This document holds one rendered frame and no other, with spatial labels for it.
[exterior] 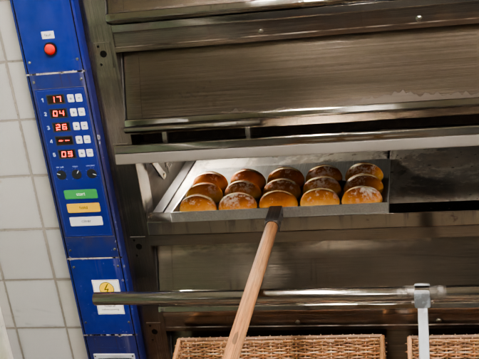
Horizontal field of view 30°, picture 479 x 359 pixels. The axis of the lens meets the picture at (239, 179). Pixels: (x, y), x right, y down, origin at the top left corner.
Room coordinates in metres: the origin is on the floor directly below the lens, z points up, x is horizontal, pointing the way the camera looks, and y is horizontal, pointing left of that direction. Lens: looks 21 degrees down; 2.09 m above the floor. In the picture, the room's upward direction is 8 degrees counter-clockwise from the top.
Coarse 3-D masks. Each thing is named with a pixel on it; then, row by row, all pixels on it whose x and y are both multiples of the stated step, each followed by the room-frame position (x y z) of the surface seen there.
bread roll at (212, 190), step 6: (192, 186) 2.21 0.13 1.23; (198, 186) 2.19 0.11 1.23; (204, 186) 2.19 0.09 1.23; (210, 186) 2.19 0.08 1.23; (216, 186) 2.20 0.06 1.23; (192, 192) 2.19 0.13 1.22; (198, 192) 2.18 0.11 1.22; (204, 192) 2.18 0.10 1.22; (210, 192) 2.18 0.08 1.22; (216, 192) 2.18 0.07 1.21; (216, 198) 2.18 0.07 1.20
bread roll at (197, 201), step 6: (186, 198) 2.13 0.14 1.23; (192, 198) 2.12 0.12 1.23; (198, 198) 2.11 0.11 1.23; (204, 198) 2.11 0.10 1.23; (210, 198) 2.12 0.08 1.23; (180, 204) 2.13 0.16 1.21; (186, 204) 2.11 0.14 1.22; (192, 204) 2.10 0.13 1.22; (198, 204) 2.10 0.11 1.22; (204, 204) 2.10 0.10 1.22; (210, 204) 2.10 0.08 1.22; (180, 210) 2.12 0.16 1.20; (186, 210) 2.11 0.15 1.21; (192, 210) 2.10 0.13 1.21; (198, 210) 2.09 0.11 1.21; (204, 210) 2.09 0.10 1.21
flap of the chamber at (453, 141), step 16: (384, 128) 2.02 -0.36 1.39; (400, 128) 2.00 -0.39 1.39; (304, 144) 1.89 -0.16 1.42; (320, 144) 1.88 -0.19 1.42; (336, 144) 1.87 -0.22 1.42; (352, 144) 1.86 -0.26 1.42; (368, 144) 1.85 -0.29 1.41; (384, 144) 1.84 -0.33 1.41; (400, 144) 1.83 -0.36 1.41; (416, 144) 1.82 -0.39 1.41; (432, 144) 1.82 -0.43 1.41; (448, 144) 1.81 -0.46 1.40; (464, 144) 1.80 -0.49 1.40; (128, 160) 1.98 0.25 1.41; (144, 160) 1.97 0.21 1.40; (160, 160) 1.96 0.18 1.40; (176, 160) 1.95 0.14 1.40; (192, 160) 1.94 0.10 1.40
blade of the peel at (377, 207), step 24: (216, 168) 2.44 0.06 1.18; (240, 168) 2.42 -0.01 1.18; (264, 168) 2.39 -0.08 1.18; (384, 168) 2.27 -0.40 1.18; (384, 192) 2.10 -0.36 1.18; (192, 216) 2.09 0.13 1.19; (216, 216) 2.08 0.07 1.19; (240, 216) 2.07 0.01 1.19; (264, 216) 2.05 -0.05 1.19; (288, 216) 2.04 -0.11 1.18
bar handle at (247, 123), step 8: (232, 120) 1.98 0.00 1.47; (240, 120) 1.97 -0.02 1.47; (248, 120) 1.96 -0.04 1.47; (256, 120) 1.96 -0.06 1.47; (128, 128) 2.03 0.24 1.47; (136, 128) 2.02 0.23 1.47; (144, 128) 2.02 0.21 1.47; (152, 128) 2.01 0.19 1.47; (160, 128) 2.01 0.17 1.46; (168, 128) 2.00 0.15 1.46; (176, 128) 2.00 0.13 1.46; (184, 128) 2.00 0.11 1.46; (192, 128) 1.99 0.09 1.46; (200, 128) 1.99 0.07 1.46; (208, 128) 1.99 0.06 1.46; (248, 128) 1.96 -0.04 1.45; (168, 136) 2.01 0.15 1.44; (248, 136) 1.95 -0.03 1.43
